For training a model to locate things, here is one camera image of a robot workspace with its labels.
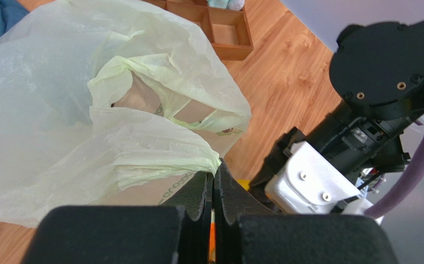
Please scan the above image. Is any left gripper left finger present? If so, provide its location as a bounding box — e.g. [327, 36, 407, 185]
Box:
[162, 172, 213, 263]

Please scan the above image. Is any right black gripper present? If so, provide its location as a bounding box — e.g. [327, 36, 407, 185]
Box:
[249, 126, 410, 212]

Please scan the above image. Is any white teal rolled sock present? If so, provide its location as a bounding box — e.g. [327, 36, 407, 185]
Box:
[207, 0, 245, 11]

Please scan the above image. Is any fake yellow bell pepper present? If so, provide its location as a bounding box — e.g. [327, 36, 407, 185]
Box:
[237, 179, 250, 191]

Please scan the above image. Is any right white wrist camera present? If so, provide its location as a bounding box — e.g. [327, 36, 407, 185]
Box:
[265, 141, 373, 215]

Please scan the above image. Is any brown wooden divided tray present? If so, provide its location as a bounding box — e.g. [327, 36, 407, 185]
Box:
[148, 1, 254, 61]

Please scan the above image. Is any translucent pale green plastic bag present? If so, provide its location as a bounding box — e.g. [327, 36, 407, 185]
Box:
[0, 1, 251, 227]

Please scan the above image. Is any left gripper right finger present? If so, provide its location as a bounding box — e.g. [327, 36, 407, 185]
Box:
[213, 158, 274, 263]

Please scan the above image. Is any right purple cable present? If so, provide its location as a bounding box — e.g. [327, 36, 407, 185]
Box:
[364, 95, 424, 221]

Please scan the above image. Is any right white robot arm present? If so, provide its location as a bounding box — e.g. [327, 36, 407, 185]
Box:
[249, 21, 424, 214]

